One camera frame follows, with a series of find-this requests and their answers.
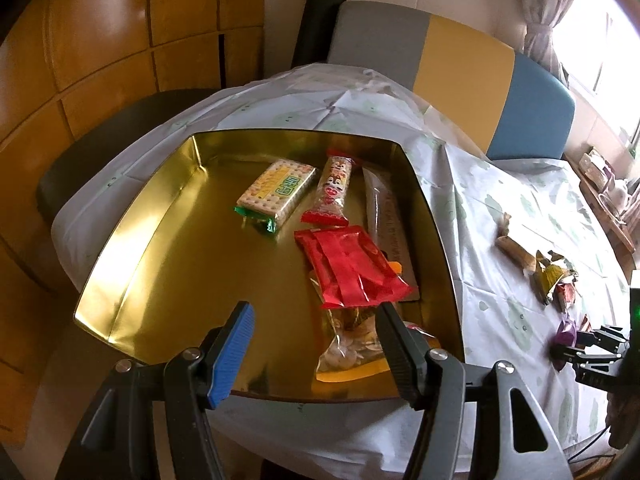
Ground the purple snack packet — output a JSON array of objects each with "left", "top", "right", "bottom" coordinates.
[{"left": 552, "top": 312, "right": 591, "bottom": 356}]

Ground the wooden side table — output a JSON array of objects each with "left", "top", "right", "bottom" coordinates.
[{"left": 567, "top": 155, "right": 640, "bottom": 271}]

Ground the black cable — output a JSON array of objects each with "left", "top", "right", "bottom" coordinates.
[{"left": 567, "top": 425, "right": 613, "bottom": 463}]

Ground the window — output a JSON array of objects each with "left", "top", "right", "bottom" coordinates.
[{"left": 555, "top": 0, "right": 640, "bottom": 151}]

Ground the orange clear nut packet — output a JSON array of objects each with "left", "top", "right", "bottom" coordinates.
[{"left": 307, "top": 260, "right": 443, "bottom": 383}]

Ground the white teapot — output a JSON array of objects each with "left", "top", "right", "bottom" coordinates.
[{"left": 607, "top": 177, "right": 632, "bottom": 208}]

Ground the red white print snack packet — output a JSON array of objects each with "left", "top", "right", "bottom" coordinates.
[{"left": 301, "top": 150, "right": 362, "bottom": 227}]

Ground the white long stick packet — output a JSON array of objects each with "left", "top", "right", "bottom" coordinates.
[{"left": 362, "top": 167, "right": 421, "bottom": 303}]

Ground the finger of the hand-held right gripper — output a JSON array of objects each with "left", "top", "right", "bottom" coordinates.
[
  {"left": 552, "top": 345, "right": 623, "bottom": 368},
  {"left": 577, "top": 326, "right": 628, "bottom": 348}
]

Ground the tissue box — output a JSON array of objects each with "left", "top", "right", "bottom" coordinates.
[{"left": 580, "top": 147, "right": 616, "bottom": 188}]

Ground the grey yellow blue headboard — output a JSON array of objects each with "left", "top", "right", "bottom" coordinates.
[{"left": 327, "top": 1, "right": 576, "bottom": 161}]

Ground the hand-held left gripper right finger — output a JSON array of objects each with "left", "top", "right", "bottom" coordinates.
[{"left": 374, "top": 301, "right": 573, "bottom": 480}]

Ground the tied floral curtain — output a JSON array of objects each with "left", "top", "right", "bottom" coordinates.
[{"left": 520, "top": 0, "right": 583, "bottom": 86}]

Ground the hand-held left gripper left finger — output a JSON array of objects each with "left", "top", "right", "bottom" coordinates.
[{"left": 55, "top": 301, "right": 257, "bottom": 480}]

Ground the gold tin box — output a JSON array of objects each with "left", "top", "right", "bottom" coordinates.
[{"left": 73, "top": 130, "right": 466, "bottom": 403}]

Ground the green cracker packet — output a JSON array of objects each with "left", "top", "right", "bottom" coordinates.
[{"left": 235, "top": 159, "right": 318, "bottom": 235}]

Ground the yellow green snack packet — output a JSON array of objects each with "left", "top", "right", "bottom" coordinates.
[{"left": 535, "top": 250, "right": 578, "bottom": 306}]

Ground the dark rolled mat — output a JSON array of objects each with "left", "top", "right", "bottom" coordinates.
[{"left": 291, "top": 0, "right": 349, "bottom": 68}]

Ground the small dark red snack packet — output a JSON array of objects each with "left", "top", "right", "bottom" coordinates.
[{"left": 554, "top": 282, "right": 578, "bottom": 313}]

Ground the wooden wardrobe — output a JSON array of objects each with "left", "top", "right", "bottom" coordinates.
[{"left": 0, "top": 0, "right": 266, "bottom": 461}]

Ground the beige snack packet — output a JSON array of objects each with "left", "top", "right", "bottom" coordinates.
[{"left": 495, "top": 214, "right": 538, "bottom": 278}]

